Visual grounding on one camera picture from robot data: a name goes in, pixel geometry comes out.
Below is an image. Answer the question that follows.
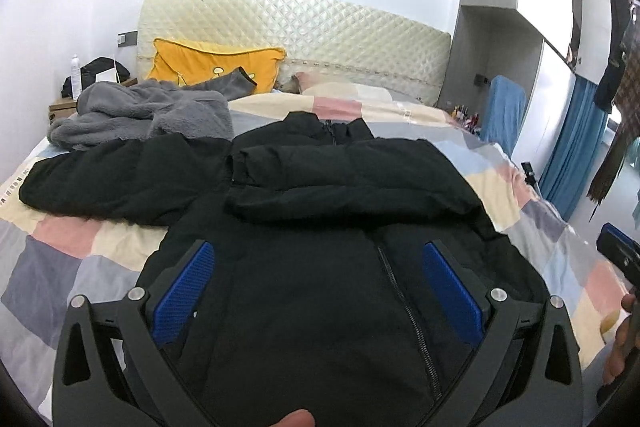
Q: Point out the hanging brown plaid garment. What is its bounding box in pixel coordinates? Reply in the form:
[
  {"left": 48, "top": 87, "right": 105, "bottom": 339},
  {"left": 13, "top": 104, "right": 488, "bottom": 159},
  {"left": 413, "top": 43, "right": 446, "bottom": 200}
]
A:
[{"left": 586, "top": 27, "right": 640, "bottom": 220}]

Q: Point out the black jacket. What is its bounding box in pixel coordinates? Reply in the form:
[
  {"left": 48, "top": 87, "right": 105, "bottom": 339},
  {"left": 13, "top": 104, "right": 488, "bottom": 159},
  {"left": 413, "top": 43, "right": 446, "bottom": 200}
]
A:
[{"left": 18, "top": 111, "right": 551, "bottom": 427}]

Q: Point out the hanging black garment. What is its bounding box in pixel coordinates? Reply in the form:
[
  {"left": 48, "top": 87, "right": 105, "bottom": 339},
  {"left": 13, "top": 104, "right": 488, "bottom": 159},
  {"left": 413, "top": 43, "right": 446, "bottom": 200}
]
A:
[{"left": 594, "top": 0, "right": 635, "bottom": 112}]

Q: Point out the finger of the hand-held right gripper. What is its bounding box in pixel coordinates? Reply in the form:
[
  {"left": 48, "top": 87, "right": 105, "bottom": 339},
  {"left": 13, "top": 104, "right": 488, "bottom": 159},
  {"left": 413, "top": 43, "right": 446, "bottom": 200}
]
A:
[{"left": 596, "top": 222, "right": 640, "bottom": 290}]

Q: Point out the person's right hand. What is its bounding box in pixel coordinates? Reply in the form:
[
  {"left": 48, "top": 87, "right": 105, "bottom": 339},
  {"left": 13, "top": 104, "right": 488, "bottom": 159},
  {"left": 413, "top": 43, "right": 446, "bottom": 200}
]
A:
[{"left": 602, "top": 292, "right": 640, "bottom": 388}]

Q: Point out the yellow pillow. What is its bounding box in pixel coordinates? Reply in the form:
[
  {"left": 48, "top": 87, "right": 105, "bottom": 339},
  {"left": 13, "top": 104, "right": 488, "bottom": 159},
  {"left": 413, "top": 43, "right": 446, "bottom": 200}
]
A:
[{"left": 146, "top": 38, "right": 287, "bottom": 92}]

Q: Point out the checked pillow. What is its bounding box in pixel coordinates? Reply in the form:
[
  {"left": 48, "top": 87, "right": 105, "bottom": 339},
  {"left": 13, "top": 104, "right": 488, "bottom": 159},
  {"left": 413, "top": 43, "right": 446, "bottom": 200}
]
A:
[{"left": 292, "top": 72, "right": 393, "bottom": 102}]

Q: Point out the wooden nightstand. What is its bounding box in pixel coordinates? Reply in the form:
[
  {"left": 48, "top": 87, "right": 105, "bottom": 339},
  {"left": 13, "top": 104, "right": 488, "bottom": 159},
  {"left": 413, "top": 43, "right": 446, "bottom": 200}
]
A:
[{"left": 48, "top": 77, "right": 139, "bottom": 122}]

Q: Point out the group of cosmetic bottles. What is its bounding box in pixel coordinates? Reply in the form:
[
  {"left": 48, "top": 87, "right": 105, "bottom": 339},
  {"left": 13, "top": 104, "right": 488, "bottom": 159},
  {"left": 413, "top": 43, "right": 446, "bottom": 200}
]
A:
[{"left": 450, "top": 103, "right": 482, "bottom": 132}]

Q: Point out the person's left hand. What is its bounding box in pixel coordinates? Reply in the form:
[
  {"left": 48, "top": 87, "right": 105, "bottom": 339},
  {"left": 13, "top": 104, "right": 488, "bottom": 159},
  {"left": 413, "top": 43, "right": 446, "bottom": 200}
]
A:
[{"left": 276, "top": 409, "right": 317, "bottom": 427}]

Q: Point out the cream quilted headboard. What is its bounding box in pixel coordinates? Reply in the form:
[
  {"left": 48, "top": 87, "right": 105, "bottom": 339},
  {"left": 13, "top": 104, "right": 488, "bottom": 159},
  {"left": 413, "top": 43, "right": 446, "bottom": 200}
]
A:
[{"left": 136, "top": 0, "right": 452, "bottom": 108}]

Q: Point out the black bag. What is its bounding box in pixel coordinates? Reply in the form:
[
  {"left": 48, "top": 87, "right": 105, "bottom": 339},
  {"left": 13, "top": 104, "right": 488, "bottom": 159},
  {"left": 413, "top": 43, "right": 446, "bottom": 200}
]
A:
[{"left": 61, "top": 57, "right": 132, "bottom": 96}]

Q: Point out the checked bed blanket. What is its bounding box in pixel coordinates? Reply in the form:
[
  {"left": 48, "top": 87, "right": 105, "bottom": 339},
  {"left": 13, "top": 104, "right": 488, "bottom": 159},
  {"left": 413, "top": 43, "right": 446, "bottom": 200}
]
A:
[{"left": 0, "top": 82, "right": 632, "bottom": 427}]

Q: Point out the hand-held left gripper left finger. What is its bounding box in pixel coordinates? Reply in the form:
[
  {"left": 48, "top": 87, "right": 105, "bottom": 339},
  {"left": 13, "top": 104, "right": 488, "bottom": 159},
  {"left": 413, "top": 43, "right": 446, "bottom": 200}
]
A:
[{"left": 51, "top": 241, "right": 217, "bottom": 427}]

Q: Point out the grey fleece garment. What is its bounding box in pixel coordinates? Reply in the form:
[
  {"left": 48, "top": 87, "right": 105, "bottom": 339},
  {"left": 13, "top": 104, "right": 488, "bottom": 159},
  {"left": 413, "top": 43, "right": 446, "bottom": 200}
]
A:
[{"left": 46, "top": 68, "right": 259, "bottom": 152}]

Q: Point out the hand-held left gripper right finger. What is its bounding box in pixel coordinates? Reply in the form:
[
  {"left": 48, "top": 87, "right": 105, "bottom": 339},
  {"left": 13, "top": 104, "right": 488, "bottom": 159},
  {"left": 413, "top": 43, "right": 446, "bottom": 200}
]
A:
[{"left": 422, "top": 241, "right": 585, "bottom": 427}]

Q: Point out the small black tripod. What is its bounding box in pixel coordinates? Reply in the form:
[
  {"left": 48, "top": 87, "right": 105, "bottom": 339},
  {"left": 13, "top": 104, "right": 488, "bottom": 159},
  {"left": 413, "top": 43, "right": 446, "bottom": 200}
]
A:
[{"left": 520, "top": 161, "right": 540, "bottom": 194}]

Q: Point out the grey white wardrobe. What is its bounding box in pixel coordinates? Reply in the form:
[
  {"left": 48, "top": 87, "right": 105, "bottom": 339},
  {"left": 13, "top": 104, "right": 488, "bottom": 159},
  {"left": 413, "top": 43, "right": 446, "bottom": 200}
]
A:
[{"left": 436, "top": 0, "right": 591, "bottom": 142}]

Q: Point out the blue curtain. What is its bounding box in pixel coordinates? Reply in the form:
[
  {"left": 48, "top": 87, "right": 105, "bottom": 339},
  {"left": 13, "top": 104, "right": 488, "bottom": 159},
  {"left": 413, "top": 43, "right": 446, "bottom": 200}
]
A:
[{"left": 537, "top": 74, "right": 612, "bottom": 223}]

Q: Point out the white bottle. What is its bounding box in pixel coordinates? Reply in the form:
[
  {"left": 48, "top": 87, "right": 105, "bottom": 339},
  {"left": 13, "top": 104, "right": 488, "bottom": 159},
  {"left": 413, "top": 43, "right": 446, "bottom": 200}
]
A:
[{"left": 70, "top": 55, "right": 82, "bottom": 102}]

